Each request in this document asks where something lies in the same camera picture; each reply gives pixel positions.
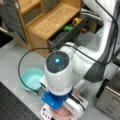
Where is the pink frying pan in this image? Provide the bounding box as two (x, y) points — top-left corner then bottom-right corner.
(52, 80), (88, 120)

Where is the teal bowl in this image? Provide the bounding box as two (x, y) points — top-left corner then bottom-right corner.
(20, 68), (44, 91)

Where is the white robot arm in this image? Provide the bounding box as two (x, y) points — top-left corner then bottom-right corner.
(41, 0), (119, 118)

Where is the grey fabric storage box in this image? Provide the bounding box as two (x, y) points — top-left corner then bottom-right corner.
(0, 1), (27, 43)

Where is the green toy vegetable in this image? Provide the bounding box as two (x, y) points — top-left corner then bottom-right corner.
(63, 25), (73, 32)

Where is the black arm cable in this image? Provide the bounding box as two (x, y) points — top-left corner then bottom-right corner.
(17, 41), (101, 93)

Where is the yellow toy vegetable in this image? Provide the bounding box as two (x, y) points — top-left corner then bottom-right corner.
(72, 17), (82, 26)

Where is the grey fabric drawer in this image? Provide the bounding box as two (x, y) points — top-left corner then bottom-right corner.
(47, 14), (99, 51)

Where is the silver toaster oven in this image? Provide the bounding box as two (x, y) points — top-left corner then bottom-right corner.
(95, 48), (120, 120)

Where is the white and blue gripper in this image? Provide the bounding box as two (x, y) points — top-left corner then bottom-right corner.
(40, 89), (84, 118)

